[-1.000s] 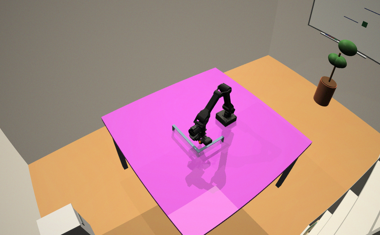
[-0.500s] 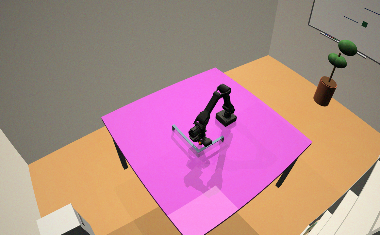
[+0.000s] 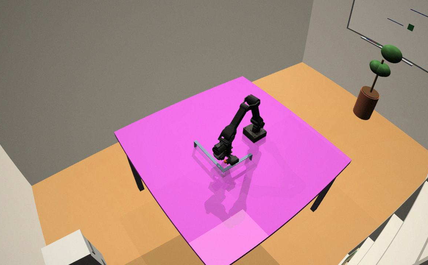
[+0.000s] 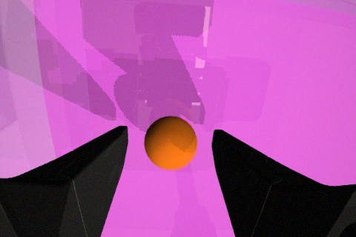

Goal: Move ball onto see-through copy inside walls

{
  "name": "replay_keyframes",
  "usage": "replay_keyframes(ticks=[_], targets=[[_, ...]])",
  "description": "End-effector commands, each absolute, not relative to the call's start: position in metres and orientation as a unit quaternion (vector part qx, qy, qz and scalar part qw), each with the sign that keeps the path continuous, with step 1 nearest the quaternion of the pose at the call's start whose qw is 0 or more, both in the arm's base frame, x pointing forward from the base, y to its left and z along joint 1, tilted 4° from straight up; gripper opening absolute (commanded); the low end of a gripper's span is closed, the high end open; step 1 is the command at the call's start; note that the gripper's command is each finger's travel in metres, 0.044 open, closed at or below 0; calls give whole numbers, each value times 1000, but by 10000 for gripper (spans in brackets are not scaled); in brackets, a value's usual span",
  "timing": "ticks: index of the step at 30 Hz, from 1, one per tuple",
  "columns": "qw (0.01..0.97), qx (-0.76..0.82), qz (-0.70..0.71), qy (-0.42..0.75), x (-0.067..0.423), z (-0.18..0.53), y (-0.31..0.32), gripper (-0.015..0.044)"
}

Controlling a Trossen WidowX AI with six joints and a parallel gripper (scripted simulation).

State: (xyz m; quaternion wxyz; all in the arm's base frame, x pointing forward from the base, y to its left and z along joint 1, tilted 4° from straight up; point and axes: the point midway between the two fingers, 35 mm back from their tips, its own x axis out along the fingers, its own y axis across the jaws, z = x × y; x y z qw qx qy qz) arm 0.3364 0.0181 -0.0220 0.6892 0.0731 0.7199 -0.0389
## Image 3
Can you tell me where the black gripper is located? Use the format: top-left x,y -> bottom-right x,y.
225,147 -> 239,166

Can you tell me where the low clear corner wall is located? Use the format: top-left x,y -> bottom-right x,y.
194,142 -> 252,178

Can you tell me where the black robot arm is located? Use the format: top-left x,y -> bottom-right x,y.
212,94 -> 265,160

